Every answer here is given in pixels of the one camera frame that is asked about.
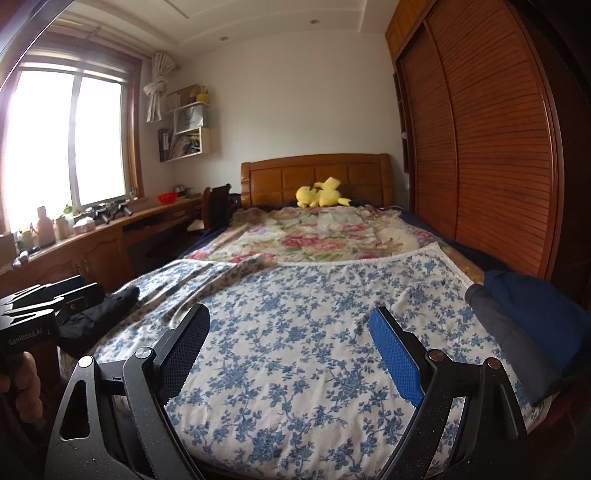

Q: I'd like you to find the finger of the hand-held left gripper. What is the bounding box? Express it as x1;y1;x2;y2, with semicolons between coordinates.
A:
0;275;85;311
0;283;106;325

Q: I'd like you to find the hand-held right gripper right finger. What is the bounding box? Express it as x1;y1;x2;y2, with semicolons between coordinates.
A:
368;306;530;480

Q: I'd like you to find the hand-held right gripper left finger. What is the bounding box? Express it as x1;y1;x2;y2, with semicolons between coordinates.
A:
44;303;211;480

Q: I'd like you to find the black double-breasted coat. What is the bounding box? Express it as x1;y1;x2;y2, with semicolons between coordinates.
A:
58;286;142;359

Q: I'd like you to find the person's left hand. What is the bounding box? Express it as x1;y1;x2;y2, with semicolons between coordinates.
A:
0;351;43;431

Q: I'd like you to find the long wooden desk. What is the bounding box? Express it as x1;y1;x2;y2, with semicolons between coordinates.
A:
0;196;206;302

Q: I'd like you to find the pale pink bottle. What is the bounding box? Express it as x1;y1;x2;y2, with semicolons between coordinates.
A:
35;206;54;248

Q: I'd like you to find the black device on desk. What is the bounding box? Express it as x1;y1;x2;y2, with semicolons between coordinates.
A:
87;200;133;225

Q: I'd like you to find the blue floral blanket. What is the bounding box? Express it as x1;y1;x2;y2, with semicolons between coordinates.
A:
90;242;556;480

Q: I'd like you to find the grey folded garment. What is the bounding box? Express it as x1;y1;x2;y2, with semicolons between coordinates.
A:
464;283;570;408

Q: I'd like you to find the pink floral quilt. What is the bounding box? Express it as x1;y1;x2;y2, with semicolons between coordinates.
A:
185;205;445;267

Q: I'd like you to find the blue folded garment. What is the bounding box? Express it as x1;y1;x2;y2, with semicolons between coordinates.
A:
482;270;591;376

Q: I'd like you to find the wood-framed window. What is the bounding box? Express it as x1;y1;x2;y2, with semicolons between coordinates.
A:
0;45;142;232

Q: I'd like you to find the dark wooden chair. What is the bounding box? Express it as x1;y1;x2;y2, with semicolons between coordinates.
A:
202;183;234;232

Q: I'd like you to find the yellow plush toy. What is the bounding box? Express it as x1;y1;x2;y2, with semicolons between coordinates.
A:
295;176;354;209

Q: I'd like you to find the wooden bed headboard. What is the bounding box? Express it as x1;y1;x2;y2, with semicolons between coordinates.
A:
239;152;391;209

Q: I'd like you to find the tied white curtain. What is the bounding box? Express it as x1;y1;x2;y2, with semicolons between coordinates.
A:
141;51;179;125

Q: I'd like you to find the wooden slatted wardrobe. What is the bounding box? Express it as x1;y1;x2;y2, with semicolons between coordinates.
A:
384;0;574;288

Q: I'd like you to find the white wall shelf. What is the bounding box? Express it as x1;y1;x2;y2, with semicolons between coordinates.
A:
157;85;212;162

